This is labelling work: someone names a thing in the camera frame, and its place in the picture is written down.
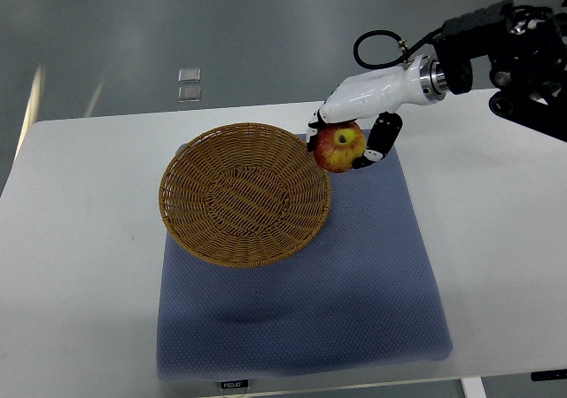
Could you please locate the red yellow apple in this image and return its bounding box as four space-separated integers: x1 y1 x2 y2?
313 121 366 173

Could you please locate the metal floor plate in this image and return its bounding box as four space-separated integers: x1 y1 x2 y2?
178 85 202 103
178 67 201 83

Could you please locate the white table leg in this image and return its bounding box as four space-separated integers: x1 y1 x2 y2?
461 377 487 398

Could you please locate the black table side bracket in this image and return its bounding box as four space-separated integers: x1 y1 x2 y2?
531 369 567 382

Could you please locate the upper metal floor plate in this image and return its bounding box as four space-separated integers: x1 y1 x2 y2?
178 67 201 83

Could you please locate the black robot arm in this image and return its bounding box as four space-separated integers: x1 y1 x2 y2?
429 0 566 141

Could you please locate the brown wicker basket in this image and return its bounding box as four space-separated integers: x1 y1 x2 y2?
159 123 331 269

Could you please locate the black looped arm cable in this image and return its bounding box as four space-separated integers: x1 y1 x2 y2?
353 24 446 70

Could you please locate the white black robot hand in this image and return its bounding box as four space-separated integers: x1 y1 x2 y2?
307 56 448 169

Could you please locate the black table brand label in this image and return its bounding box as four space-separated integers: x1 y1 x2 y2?
221 379 249 390

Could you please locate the blue grey cloth mat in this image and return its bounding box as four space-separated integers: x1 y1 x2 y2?
157 151 453 382

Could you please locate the lower metal floor plate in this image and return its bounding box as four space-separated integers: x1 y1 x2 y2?
178 85 202 103

